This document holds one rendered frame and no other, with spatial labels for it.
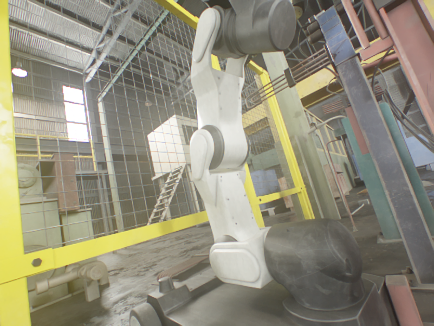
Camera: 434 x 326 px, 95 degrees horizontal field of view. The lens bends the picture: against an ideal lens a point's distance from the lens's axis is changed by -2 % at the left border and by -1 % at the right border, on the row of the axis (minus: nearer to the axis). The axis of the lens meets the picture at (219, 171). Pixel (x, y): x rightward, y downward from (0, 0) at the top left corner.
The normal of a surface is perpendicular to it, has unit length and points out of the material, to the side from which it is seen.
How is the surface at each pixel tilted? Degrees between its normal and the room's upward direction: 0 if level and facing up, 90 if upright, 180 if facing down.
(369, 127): 90
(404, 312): 90
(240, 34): 112
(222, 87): 106
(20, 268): 90
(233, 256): 90
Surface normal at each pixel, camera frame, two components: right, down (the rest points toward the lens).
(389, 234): -0.62, 0.02
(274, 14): 0.64, 0.34
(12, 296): 0.74, -0.29
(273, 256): -0.78, -0.14
